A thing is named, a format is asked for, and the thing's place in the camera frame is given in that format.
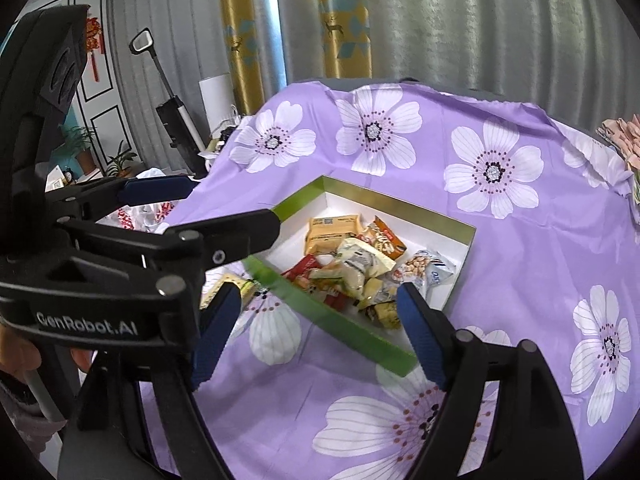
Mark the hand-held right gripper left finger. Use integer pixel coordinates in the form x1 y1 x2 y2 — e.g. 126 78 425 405
75 282 242 480

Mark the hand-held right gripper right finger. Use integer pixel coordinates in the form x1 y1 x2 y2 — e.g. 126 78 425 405
396 282 586 480

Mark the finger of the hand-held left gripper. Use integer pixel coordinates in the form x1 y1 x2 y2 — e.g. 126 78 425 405
60 209 282 273
47 175 197 226

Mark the gold candy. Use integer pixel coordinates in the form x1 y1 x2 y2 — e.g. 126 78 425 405
356 280 403 332

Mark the yellow green biscuit pack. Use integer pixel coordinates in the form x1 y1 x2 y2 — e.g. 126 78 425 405
199 271 262 311

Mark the white nut snack packet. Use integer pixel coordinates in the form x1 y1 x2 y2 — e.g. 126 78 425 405
392 249 457 297

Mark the green cardboard box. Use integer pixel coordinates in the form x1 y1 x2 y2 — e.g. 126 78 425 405
245 175 478 378

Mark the red orange snack packet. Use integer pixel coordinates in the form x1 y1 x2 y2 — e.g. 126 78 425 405
281 254 326 288

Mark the pale green snack packet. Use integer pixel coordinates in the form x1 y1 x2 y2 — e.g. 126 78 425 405
336 237 397 297

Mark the orange panda snack bag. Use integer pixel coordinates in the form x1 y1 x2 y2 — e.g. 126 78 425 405
357 216 408 261

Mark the yellow cracker packet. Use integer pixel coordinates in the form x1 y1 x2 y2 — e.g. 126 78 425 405
306 214 363 257

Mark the person's left hand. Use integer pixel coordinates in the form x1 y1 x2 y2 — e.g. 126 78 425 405
0 327 45 386

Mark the white red plastic bag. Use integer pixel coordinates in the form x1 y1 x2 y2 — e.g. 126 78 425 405
112 200 178 233

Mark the potted green plant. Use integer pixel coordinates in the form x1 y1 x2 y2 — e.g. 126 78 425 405
107 140 139 177
60 125 98 172

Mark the black upright vacuum cleaner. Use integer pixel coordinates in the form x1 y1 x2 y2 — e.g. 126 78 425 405
129 27 206 178

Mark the white box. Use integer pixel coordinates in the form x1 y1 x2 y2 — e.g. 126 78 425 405
199 74 238 138

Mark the purple floral bedsheet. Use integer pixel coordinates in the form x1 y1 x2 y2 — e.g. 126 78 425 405
140 80 640 480

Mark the gold patterned curtain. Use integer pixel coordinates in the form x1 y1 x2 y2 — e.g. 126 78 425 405
217 0 373 117

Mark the stack of folded cloths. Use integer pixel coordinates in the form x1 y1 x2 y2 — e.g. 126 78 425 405
597 114 640 206

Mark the grey curtain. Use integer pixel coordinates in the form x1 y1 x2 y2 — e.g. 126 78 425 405
107 0 640 171

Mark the red knot wall decoration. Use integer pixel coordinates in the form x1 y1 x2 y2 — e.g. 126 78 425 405
84 16 107 83

